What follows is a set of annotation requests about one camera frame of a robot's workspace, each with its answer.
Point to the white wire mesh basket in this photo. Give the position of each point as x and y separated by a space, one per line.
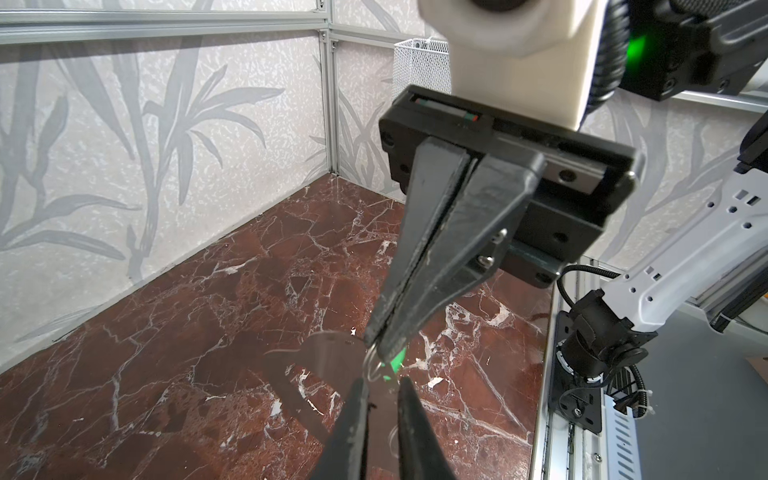
423 62

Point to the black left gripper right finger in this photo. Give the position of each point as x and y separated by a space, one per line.
420 455

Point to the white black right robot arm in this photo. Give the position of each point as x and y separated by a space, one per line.
700 206

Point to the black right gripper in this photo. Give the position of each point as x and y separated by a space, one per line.
461 212

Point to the key with green tag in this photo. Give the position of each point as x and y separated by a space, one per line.
395 365

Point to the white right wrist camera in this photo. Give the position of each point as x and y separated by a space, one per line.
531 58

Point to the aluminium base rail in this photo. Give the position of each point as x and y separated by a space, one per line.
695 408

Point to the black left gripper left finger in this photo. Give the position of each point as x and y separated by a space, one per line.
345 453

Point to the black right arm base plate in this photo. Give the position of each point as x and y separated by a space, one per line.
576 385

